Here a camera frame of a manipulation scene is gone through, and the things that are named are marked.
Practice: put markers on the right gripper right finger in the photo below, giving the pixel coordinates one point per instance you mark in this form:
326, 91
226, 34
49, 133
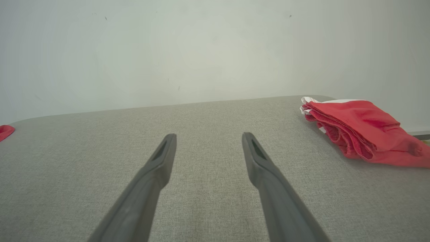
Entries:
285, 215

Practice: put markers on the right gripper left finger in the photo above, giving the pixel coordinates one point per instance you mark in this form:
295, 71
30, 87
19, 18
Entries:
134, 208

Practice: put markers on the red shorts white waistband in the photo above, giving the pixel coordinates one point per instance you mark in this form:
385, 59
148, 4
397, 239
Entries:
366, 131

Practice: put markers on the red shirt white striped sleeves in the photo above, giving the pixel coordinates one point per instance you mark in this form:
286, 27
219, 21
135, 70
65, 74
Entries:
5, 131

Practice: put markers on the black floor edge strip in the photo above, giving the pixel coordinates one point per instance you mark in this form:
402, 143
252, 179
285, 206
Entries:
422, 137

